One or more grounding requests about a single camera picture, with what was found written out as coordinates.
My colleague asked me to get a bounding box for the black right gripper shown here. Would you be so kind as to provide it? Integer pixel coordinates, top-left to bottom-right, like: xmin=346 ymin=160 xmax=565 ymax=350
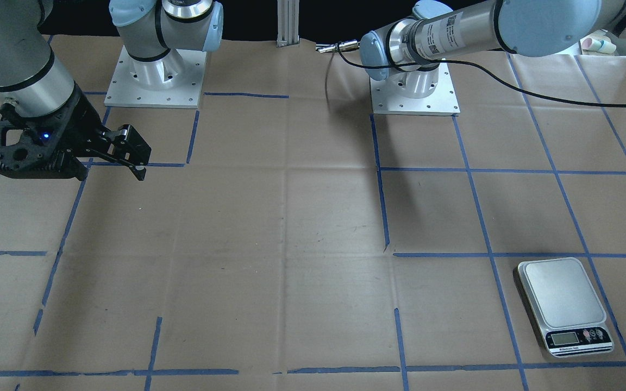
xmin=47 ymin=84 xmax=152 ymax=181

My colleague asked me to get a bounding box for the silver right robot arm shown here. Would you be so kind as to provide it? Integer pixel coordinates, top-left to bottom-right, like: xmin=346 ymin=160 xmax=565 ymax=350
xmin=0 ymin=1 xmax=224 ymax=181

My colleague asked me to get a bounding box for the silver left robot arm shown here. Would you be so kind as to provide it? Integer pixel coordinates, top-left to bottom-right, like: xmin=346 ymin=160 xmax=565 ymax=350
xmin=374 ymin=1 xmax=626 ymax=318

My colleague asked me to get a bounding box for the silver digital kitchen scale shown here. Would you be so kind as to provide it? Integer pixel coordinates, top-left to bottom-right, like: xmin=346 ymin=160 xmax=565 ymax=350
xmin=514 ymin=257 xmax=615 ymax=358

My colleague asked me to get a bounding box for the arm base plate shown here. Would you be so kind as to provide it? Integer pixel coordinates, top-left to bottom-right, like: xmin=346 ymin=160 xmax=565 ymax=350
xmin=104 ymin=48 xmax=207 ymax=109
xmin=370 ymin=64 xmax=461 ymax=116

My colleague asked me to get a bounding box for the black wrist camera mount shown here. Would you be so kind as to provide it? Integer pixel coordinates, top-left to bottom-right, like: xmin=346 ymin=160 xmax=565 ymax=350
xmin=0 ymin=100 xmax=87 ymax=181

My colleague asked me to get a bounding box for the black braided cable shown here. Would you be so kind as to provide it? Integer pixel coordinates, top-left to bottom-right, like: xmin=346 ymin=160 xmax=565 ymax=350
xmin=337 ymin=46 xmax=626 ymax=111

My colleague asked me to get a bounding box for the aluminium frame post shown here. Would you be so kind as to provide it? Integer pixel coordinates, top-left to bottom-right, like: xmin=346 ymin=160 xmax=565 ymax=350
xmin=276 ymin=0 xmax=301 ymax=48

